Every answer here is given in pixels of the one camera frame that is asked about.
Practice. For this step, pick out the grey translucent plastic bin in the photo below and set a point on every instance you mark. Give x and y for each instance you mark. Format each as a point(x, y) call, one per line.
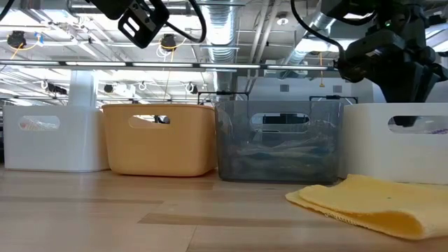
point(227, 157)

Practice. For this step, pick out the black rectangular stand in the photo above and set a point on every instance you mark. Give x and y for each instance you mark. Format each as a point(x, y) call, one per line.
point(332, 97)

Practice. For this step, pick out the orange toothbrush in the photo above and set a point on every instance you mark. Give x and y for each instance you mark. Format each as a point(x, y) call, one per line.
point(38, 123)

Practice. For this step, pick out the silver smooth ventilation duct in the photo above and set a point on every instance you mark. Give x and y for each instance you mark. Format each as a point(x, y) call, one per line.
point(301, 52)

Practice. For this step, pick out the yellow folded cloth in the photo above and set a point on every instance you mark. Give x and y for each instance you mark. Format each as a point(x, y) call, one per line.
point(367, 206)

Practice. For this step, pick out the orange plastic bin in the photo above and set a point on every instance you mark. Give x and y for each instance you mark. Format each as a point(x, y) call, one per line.
point(157, 154)

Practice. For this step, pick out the silver ribbed ventilation duct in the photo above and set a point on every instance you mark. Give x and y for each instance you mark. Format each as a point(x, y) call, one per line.
point(220, 35)

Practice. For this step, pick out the long ceiling light strip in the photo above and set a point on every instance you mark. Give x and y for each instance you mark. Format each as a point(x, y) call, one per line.
point(94, 64)

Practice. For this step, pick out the white plastic bin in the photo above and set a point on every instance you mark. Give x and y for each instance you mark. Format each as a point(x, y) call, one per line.
point(52, 154)
point(367, 157)

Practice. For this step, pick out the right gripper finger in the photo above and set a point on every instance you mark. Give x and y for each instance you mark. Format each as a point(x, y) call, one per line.
point(397, 92)
point(420, 91)

